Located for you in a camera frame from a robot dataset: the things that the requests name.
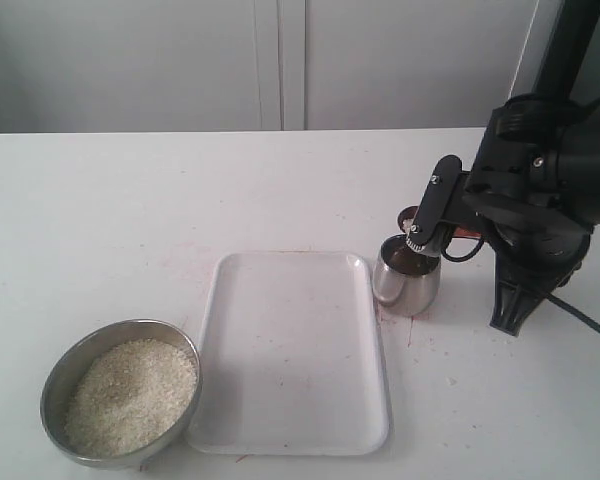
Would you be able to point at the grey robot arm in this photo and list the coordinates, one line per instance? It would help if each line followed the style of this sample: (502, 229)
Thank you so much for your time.
(557, 76)

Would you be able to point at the steel bowl of rice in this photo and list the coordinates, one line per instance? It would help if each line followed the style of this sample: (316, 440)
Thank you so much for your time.
(122, 394)

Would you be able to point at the stainless steel cup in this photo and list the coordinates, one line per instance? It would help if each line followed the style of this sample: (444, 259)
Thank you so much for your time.
(404, 282)

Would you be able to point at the brown wooden spoon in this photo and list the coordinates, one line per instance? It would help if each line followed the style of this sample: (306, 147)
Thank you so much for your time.
(432, 227)

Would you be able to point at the white rectangular tray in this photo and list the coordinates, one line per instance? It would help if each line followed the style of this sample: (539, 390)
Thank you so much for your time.
(291, 358)

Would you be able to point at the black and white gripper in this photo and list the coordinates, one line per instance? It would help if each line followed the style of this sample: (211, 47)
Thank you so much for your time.
(535, 186)

